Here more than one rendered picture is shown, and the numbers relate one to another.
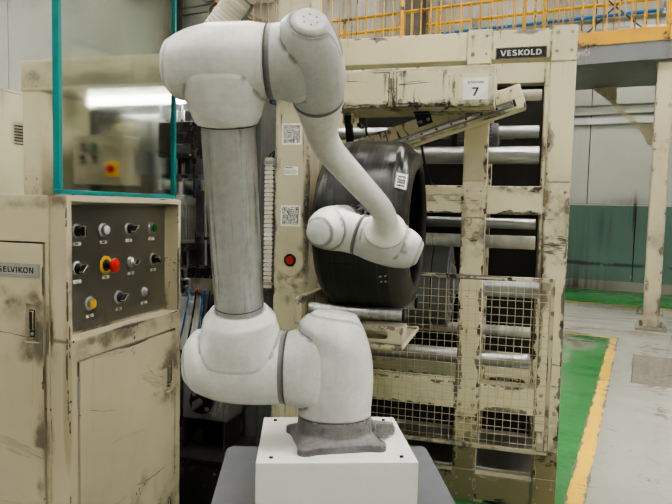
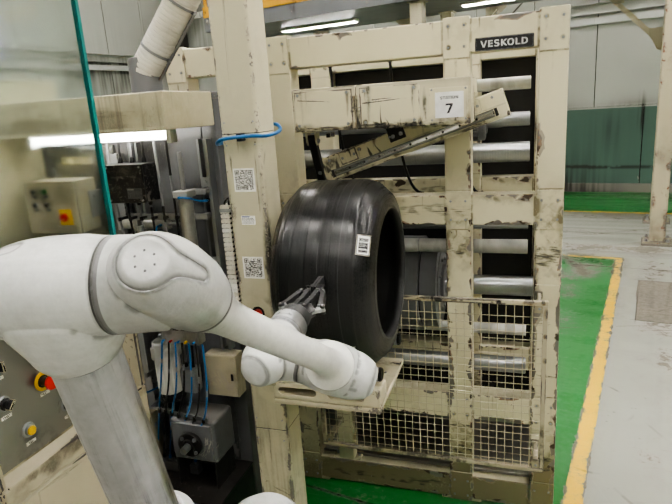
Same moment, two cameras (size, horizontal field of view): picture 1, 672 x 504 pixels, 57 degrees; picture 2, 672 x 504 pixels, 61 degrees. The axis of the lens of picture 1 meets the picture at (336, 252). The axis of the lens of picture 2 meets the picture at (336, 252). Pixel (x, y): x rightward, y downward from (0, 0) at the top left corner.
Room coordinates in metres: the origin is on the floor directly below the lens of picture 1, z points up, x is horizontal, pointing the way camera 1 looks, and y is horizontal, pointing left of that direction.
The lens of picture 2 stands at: (0.43, -0.20, 1.72)
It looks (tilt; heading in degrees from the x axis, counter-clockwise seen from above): 14 degrees down; 3
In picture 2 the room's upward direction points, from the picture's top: 4 degrees counter-clockwise
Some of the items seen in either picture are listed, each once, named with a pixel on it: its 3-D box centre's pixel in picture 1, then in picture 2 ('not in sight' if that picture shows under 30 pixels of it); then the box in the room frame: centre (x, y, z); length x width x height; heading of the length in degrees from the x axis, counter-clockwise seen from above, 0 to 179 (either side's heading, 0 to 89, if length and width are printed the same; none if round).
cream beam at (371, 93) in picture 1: (416, 93); (385, 105); (2.48, -0.31, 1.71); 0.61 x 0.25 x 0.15; 74
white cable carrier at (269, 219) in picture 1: (271, 223); (236, 272); (2.28, 0.24, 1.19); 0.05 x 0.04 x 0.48; 164
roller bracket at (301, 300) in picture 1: (316, 302); not in sight; (2.28, 0.07, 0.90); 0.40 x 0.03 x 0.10; 164
